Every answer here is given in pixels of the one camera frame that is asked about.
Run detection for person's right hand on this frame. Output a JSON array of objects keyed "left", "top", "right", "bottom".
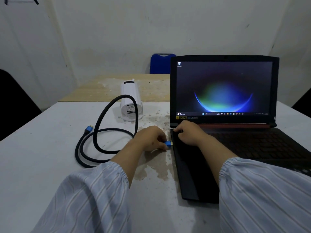
[{"left": 173, "top": 120, "right": 208, "bottom": 146}]

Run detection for person's left hand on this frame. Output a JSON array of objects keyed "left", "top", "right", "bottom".
[{"left": 133, "top": 126, "right": 169, "bottom": 152}]

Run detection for black laptop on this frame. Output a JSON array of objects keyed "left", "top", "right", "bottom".
[{"left": 170, "top": 55, "right": 311, "bottom": 204}]

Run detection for black braided cable blue plugs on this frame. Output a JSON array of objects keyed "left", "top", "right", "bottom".
[{"left": 75, "top": 95, "right": 173, "bottom": 168}]

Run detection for person's right forearm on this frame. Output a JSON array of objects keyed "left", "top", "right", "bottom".
[{"left": 198, "top": 134, "right": 311, "bottom": 233}]

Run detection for person's left forearm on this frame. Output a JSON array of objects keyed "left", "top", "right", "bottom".
[{"left": 31, "top": 141, "right": 146, "bottom": 233}]

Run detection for white mini projector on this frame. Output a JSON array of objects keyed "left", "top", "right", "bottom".
[{"left": 120, "top": 79, "right": 143, "bottom": 122}]

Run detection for wooden table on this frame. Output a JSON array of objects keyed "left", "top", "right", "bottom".
[{"left": 59, "top": 74, "right": 171, "bottom": 102}]

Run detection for blue plastic chair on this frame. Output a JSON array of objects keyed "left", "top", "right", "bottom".
[{"left": 150, "top": 53, "right": 176, "bottom": 74}]

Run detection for black chair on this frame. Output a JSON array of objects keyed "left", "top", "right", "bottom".
[
  {"left": 0, "top": 69, "right": 42, "bottom": 141},
  {"left": 292, "top": 88, "right": 311, "bottom": 111}
]

